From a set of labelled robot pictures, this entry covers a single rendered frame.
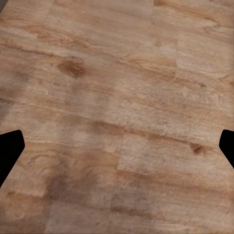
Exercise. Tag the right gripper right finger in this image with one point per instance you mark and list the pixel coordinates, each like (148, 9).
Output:
(226, 145)

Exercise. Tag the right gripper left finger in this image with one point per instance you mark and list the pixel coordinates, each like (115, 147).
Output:
(11, 147)

